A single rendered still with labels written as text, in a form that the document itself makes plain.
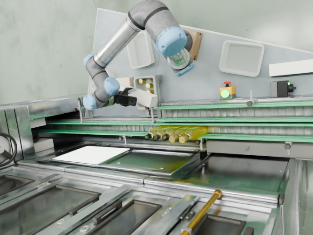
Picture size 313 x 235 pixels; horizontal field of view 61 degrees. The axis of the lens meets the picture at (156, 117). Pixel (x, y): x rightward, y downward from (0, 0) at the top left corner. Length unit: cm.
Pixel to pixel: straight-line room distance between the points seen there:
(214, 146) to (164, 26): 83
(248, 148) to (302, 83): 43
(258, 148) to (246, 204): 56
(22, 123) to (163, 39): 131
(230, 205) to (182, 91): 92
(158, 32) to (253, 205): 70
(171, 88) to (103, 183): 79
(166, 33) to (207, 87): 75
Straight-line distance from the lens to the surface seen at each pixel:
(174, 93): 180
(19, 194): 149
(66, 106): 226
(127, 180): 131
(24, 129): 205
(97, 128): 209
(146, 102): 148
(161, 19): 104
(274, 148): 152
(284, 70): 153
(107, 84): 122
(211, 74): 168
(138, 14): 110
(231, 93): 157
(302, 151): 151
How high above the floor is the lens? 233
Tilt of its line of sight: 56 degrees down
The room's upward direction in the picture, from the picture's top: 109 degrees counter-clockwise
